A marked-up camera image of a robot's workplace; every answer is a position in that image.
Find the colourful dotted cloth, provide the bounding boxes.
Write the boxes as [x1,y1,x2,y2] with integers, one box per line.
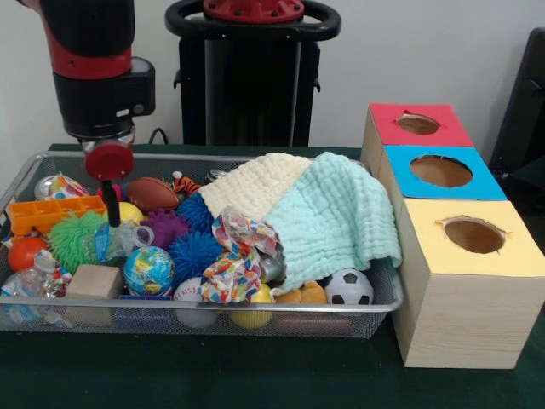
[200,206,283,308]

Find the black and white soccer ball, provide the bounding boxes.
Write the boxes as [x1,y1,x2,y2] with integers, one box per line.
[324,268,375,306]

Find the green spiky ball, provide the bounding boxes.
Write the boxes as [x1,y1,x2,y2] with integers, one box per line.
[47,211,112,274]

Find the black upright panel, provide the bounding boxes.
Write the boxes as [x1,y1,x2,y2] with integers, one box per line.
[489,27,545,171]

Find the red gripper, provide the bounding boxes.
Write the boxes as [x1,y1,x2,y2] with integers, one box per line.
[83,142,136,228]

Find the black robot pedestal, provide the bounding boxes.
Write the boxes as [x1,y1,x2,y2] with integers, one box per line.
[164,0,342,148]

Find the globe print ball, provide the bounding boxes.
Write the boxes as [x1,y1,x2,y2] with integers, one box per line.
[123,245,175,296]

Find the orange plastic tray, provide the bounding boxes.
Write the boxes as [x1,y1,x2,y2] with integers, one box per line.
[6,194,107,235]

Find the wooden box with three holes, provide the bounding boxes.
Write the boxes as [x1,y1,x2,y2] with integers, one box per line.
[360,101,545,370]

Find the dark green table cloth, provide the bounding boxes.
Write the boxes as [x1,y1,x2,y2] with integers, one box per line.
[506,159,545,205]
[0,143,545,409]

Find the cream white cloth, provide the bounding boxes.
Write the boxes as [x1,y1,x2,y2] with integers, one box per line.
[198,152,314,221]

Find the blue spiky ball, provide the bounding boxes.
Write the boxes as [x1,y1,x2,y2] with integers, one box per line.
[169,232,225,291]

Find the shallow mesh bin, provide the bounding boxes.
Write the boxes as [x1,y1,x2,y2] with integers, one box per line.
[0,152,404,340]

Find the mint green cloth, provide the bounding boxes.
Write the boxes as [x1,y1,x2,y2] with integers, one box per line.
[261,152,403,291]

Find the brown toy football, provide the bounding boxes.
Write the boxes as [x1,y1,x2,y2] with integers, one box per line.
[126,176,180,214]

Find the purple spiky toy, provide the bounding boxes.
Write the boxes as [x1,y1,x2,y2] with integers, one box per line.
[140,208,191,251]

